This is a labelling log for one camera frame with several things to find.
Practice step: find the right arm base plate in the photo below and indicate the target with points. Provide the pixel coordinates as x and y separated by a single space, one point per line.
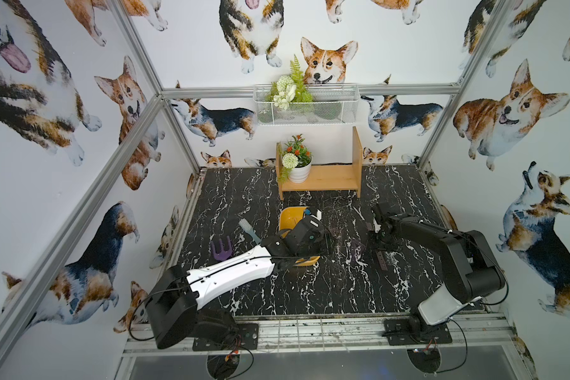
413 331

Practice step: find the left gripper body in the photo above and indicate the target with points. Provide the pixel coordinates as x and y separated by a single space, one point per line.
311 227

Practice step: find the potted flower plant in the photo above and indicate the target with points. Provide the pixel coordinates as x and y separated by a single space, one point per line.
295 160

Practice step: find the yellow storage box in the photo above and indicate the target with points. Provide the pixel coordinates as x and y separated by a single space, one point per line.
289 218

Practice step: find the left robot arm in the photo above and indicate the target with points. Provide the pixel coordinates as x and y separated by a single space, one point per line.
176 306

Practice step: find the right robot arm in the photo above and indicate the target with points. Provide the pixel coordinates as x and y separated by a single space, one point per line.
469 269

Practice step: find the wooden shelf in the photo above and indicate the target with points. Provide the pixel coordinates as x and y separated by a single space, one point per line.
332 177

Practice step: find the purple fork pink handle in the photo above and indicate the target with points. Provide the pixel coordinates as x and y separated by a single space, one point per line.
221 248

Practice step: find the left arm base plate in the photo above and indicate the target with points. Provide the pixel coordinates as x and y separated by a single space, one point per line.
222 338

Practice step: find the white wire basket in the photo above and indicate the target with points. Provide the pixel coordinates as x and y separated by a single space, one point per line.
331 104

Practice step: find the green fern white flowers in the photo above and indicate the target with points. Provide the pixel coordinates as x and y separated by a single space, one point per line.
290 89

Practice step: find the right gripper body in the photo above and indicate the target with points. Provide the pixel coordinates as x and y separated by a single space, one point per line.
381 223

